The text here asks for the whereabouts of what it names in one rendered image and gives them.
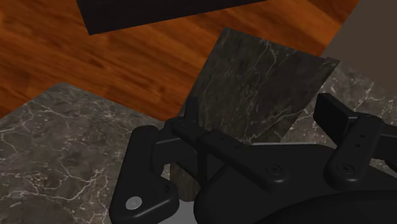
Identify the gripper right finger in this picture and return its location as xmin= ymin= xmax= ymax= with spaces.
xmin=312 ymin=92 xmax=397 ymax=192

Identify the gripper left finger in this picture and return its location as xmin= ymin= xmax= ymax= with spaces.
xmin=109 ymin=96 xmax=284 ymax=224

